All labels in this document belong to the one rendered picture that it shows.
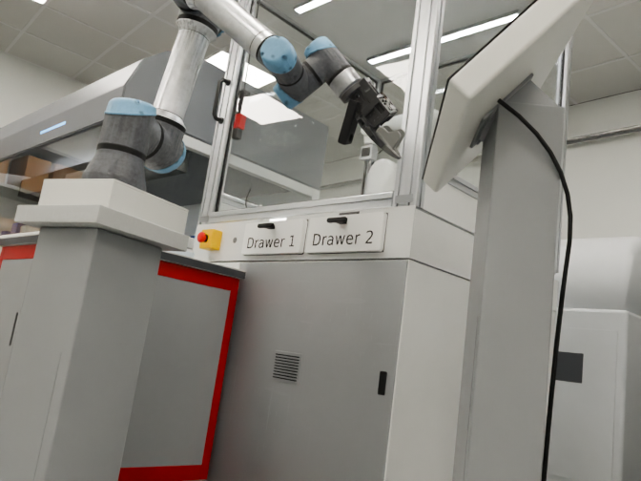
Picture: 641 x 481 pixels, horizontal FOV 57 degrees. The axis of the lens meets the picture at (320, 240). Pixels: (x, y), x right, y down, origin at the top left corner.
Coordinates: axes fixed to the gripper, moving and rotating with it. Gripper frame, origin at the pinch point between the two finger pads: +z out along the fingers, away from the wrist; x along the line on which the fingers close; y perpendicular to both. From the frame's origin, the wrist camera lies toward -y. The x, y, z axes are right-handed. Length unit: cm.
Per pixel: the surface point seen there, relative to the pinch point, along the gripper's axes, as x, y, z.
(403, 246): 2.6, -14.9, 19.4
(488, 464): -58, -1, 54
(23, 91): 252, -323, -299
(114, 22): 231, -186, -246
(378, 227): 5.9, -18.5, 11.2
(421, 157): 13.8, 0.8, 3.5
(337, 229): 10.5, -31.3, 3.9
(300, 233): 14.7, -44.3, -2.8
